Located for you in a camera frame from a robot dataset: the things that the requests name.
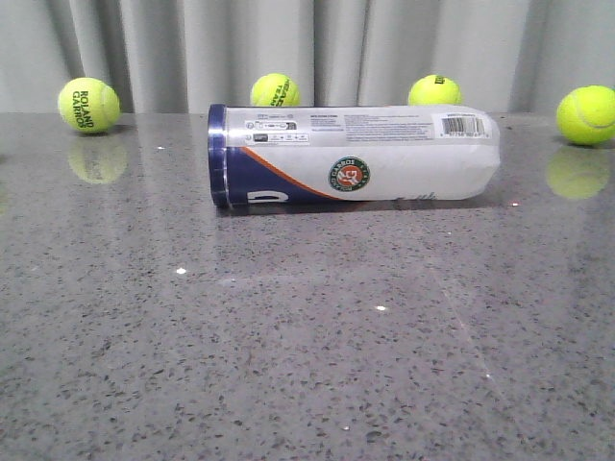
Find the Wilson logo tennis ball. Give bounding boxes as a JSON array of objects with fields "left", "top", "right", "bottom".
[{"left": 407, "top": 74, "right": 462, "bottom": 106}]

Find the plain yellow tennis ball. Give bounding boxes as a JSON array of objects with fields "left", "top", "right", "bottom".
[{"left": 555, "top": 85, "right": 614, "bottom": 145}]

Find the Head Team tennis ball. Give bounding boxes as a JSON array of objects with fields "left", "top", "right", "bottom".
[{"left": 250, "top": 73, "right": 301, "bottom": 107}]

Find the Roland Garros tennis ball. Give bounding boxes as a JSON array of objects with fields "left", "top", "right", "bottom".
[{"left": 58, "top": 77, "right": 121, "bottom": 133}]

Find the grey curtain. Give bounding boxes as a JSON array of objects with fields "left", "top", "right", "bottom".
[{"left": 1, "top": 1, "right": 614, "bottom": 113}]

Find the white blue tennis ball can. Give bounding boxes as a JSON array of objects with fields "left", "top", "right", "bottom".
[{"left": 208, "top": 104, "right": 501, "bottom": 207}]

